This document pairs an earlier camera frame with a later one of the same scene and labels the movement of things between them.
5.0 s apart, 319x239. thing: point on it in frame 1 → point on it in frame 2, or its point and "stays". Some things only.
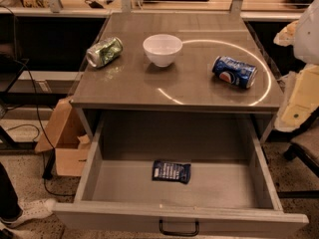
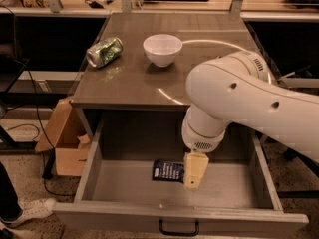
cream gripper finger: x=301 y=97 → x=195 y=166
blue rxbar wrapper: x=165 y=170 stays
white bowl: x=162 y=48 stays
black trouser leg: x=10 y=206 stays
